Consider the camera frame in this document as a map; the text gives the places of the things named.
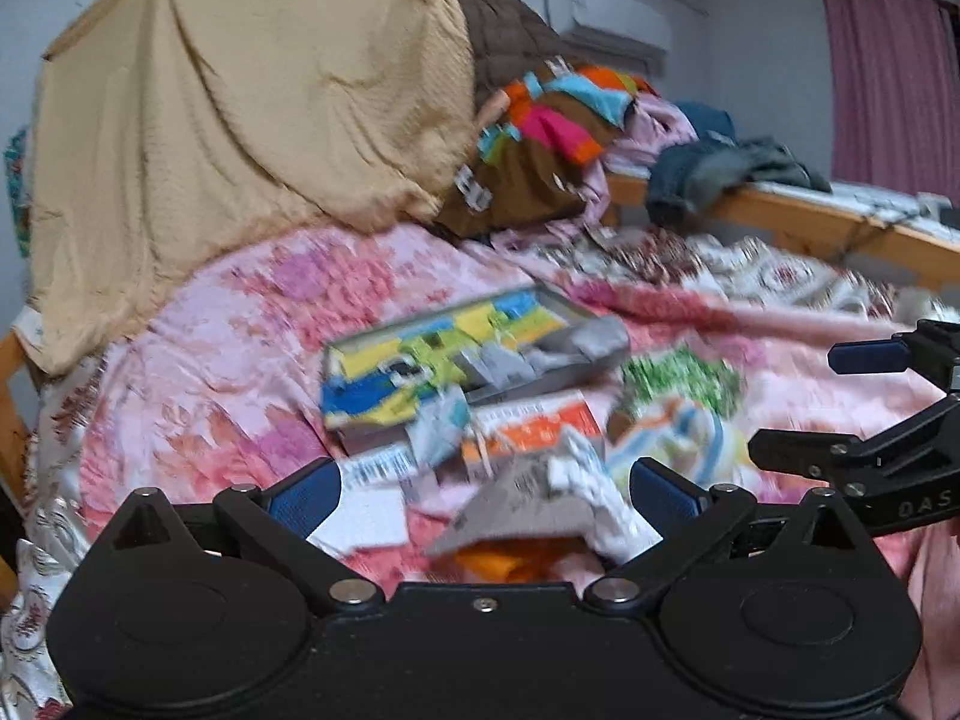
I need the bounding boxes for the light pink cloth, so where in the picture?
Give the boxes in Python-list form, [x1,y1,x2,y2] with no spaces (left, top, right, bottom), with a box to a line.
[581,94,700,227]

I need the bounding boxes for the pink floral bedsheet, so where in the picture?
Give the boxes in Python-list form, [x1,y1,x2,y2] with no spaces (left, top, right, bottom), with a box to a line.
[75,223,960,720]

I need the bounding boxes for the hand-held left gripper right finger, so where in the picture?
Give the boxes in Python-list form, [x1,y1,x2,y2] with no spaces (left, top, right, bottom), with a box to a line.
[585,457,871,614]

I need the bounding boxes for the grey cloth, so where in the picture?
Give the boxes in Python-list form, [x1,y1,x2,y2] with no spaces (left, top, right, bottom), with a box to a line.
[465,315,631,392]

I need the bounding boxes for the brown quilted comforter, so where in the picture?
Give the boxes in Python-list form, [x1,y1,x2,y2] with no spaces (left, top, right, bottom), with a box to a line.
[457,0,590,115]

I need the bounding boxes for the teal patterned cloth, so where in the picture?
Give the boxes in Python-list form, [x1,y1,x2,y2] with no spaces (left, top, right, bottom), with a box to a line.
[4,127,35,257]

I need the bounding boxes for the orange cloth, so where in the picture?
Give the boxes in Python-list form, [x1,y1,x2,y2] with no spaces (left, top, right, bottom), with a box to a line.
[448,536,595,587]

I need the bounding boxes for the white red ornate bedsheet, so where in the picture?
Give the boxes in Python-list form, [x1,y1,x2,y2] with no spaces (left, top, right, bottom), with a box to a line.
[0,229,947,720]

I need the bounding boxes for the pastel striped towel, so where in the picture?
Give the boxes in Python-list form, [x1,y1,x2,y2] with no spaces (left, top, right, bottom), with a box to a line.
[606,396,752,505]

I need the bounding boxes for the white tissue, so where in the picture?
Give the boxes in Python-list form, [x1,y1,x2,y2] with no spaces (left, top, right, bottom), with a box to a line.
[546,427,662,569]

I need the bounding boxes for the grey-green garment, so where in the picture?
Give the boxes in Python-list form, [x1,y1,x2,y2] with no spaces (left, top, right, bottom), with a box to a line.
[705,135,833,200]

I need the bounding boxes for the yellow green cartoon towel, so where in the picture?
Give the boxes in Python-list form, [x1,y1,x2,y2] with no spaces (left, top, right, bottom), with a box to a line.
[322,291,565,430]

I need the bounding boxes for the white paper sheet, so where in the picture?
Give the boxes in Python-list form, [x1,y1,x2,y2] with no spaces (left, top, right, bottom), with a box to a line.
[306,441,422,557]

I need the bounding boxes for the beige textured blanket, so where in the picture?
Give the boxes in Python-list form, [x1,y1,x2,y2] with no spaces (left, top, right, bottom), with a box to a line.
[26,0,479,377]

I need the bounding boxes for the green white patterned cloth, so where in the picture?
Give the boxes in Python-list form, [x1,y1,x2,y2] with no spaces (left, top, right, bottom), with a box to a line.
[619,347,745,419]

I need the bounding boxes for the orange white packet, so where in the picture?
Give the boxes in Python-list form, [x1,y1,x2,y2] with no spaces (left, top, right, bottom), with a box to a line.
[460,390,606,482]

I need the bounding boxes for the wooden bed rail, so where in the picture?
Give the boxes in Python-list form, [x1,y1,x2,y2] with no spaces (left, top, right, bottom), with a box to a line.
[600,172,960,292]

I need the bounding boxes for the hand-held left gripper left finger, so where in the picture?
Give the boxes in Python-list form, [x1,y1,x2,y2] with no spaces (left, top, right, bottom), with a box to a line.
[97,457,383,616]

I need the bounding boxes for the wooden bed frame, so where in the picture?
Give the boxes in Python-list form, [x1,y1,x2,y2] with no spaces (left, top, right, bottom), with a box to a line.
[0,328,38,593]

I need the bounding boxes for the pink curtain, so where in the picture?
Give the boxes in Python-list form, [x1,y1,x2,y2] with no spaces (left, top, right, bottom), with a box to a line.
[820,0,960,202]

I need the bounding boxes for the pale blue-grey cloth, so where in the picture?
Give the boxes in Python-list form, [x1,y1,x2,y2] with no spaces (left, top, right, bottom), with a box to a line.
[405,382,475,475]

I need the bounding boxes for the grey tray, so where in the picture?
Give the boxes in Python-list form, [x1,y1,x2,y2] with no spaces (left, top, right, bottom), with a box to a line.
[321,285,632,452]

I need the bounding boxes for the blue jeans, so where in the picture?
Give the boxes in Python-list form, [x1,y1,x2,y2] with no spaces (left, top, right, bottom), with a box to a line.
[645,101,751,227]

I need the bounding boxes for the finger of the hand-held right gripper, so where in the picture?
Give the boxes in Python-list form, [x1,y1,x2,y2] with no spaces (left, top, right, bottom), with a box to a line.
[748,396,960,482]
[829,319,960,395]

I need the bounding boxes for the white air conditioner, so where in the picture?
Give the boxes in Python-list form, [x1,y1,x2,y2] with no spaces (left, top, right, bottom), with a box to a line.
[544,0,674,55]

